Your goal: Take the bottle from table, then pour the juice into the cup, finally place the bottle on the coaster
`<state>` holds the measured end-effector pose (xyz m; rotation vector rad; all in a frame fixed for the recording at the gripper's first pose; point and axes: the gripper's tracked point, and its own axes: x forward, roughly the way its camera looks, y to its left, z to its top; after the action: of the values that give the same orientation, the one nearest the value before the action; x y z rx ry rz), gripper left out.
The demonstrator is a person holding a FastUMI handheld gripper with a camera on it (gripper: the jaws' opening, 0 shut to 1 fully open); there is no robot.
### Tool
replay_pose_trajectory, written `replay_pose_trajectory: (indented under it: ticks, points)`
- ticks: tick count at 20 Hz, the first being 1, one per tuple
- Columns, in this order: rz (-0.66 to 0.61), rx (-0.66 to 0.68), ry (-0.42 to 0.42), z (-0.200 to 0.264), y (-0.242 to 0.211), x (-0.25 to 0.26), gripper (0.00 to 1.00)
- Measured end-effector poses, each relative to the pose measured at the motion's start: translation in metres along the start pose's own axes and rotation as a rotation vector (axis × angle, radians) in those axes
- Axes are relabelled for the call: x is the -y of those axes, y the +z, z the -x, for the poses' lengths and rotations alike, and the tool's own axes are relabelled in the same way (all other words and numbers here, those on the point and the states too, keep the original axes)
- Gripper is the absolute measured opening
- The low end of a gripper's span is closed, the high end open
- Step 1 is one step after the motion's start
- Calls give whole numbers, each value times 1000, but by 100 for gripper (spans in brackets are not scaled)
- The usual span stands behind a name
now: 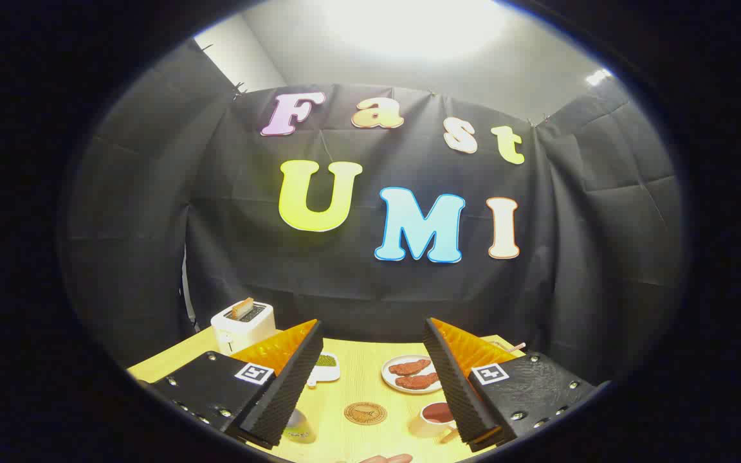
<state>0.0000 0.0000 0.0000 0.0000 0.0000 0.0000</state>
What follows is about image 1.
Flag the silver bottle with green label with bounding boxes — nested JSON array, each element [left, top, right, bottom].
[[280, 408, 317, 444]]

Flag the white toaster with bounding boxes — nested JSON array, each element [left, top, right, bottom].
[[210, 300, 277, 356]]

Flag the round cork coaster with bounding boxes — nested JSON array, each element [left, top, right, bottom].
[[344, 402, 388, 426]]

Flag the brown fried meat piece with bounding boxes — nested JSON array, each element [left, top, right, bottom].
[[389, 360, 431, 377], [395, 373, 441, 390]]

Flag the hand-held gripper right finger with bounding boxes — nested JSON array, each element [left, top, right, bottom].
[[423, 317, 598, 453]]

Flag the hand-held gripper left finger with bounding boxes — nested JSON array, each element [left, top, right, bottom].
[[151, 319, 324, 449]]

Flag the white divided bean dish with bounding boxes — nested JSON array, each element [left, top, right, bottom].
[[306, 352, 341, 388]]

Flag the wooden table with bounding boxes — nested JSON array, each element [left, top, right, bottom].
[[127, 327, 526, 463]]

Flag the black backdrop cloth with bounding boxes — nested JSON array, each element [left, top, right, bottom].
[[62, 39, 686, 386]]

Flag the white cup with wooden handle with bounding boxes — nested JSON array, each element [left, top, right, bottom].
[[409, 402, 459, 444]]

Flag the white round plate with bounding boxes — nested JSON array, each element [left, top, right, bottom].
[[381, 355, 443, 394]]

